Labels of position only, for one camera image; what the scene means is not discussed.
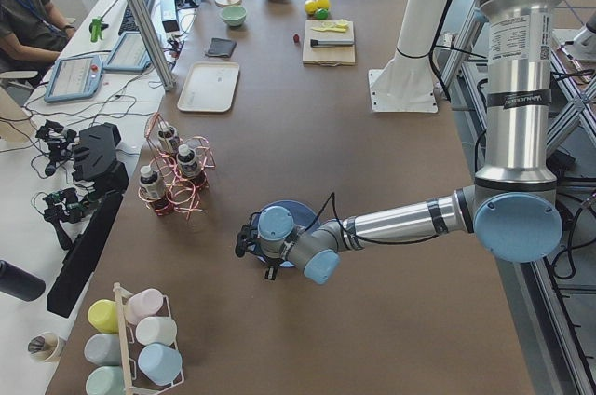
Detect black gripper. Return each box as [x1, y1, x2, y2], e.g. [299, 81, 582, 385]
[235, 224, 259, 257]

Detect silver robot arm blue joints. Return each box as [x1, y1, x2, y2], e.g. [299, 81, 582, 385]
[256, 0, 562, 284]

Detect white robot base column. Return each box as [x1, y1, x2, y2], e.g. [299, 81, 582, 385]
[369, 0, 448, 113]

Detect blue round plate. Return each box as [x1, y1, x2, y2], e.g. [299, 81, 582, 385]
[251, 199, 321, 268]

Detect dark bottle in rack middle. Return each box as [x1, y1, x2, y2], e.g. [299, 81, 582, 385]
[176, 143, 200, 179]

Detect dark bottle in rack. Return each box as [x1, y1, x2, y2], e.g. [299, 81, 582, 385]
[176, 143, 200, 179]
[140, 165, 167, 201]
[157, 121, 181, 154]

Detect dark bottle in rack front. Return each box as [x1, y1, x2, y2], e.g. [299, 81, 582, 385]
[140, 165, 167, 201]

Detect pink cup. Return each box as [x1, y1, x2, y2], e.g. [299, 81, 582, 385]
[124, 288, 163, 325]

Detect dark bottle in rack back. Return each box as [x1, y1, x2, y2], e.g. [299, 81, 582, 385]
[157, 121, 181, 154]

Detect white cup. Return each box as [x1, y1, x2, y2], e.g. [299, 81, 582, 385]
[135, 316, 178, 347]

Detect beige rectangular tray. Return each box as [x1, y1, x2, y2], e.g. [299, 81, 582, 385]
[177, 61, 240, 113]

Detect light blue cup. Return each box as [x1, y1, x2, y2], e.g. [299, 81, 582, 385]
[138, 343, 183, 386]

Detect yellow cup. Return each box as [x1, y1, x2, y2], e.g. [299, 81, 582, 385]
[88, 299, 118, 334]

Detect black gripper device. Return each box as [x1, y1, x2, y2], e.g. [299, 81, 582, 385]
[72, 122, 129, 195]

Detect grey cup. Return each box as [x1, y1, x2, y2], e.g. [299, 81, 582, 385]
[84, 333, 121, 366]

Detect dark grey cloth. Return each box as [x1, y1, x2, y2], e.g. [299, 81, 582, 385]
[205, 37, 237, 58]

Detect pale green cup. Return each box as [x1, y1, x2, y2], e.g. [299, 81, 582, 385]
[85, 366, 125, 395]

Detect wooden cutting board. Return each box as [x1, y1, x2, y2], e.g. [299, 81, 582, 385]
[302, 20, 356, 66]

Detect green bowl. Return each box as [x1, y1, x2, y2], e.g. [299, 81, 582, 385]
[220, 5, 247, 28]

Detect paper cup with utensils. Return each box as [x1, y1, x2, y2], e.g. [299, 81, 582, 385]
[27, 332, 66, 362]

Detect green lime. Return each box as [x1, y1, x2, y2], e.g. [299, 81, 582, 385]
[314, 8, 329, 20]

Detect teach pendant with red button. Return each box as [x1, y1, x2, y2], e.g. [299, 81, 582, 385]
[44, 55, 103, 103]

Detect yellow lemon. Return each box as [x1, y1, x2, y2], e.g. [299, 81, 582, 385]
[304, 0, 318, 15]
[315, 0, 331, 10]

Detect black bottle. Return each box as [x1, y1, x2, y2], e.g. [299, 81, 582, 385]
[0, 260, 46, 302]

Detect black keyboard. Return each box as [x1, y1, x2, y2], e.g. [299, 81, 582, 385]
[117, 0, 156, 36]

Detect green spray tool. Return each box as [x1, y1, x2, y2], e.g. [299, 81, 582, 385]
[89, 17, 109, 43]

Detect seated person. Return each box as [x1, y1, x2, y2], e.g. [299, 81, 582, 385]
[1, 0, 76, 74]

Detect copper wire bottle rack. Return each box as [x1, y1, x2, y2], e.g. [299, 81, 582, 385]
[138, 113, 216, 218]

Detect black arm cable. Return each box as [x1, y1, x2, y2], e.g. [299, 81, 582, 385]
[305, 191, 441, 244]

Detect white wire cup rack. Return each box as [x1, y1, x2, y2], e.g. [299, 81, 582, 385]
[113, 282, 185, 395]

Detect black handled knife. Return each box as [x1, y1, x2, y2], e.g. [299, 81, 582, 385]
[309, 38, 355, 48]

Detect aluminium frame post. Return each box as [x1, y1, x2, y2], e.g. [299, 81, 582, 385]
[127, 0, 175, 91]

